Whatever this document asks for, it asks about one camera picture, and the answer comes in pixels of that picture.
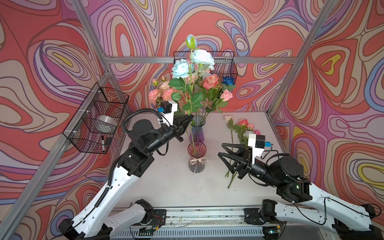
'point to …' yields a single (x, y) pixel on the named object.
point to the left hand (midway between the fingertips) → (193, 117)
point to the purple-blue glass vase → (197, 130)
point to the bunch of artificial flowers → (242, 129)
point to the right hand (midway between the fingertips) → (221, 154)
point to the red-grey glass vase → (196, 152)
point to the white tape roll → (105, 120)
